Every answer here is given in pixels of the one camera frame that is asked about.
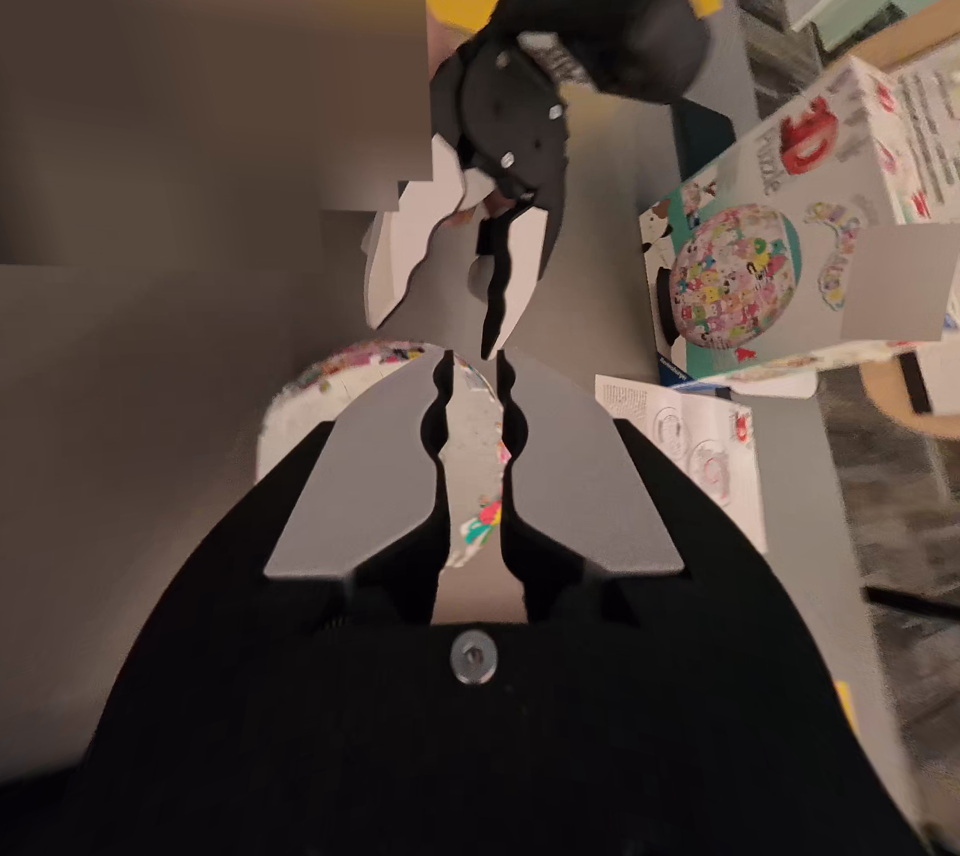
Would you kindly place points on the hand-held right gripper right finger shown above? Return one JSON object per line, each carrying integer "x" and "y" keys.
{"x": 600, "y": 496}

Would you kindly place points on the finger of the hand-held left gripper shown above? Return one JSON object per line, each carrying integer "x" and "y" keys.
{"x": 525, "y": 256}
{"x": 397, "y": 249}

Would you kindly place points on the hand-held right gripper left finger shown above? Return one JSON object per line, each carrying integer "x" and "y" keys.
{"x": 352, "y": 496}

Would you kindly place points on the colourful puzzle ball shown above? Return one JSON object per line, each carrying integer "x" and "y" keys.
{"x": 472, "y": 466}

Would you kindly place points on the puzzle ball cardboard box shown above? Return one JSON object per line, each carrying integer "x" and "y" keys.
{"x": 735, "y": 271}

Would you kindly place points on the person's left hand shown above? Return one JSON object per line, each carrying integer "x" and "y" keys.
{"x": 496, "y": 202}

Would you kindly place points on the white instruction leaflet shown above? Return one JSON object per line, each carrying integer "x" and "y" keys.
{"x": 675, "y": 436}

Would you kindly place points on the white stand foot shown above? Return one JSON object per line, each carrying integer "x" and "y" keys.
{"x": 780, "y": 385}

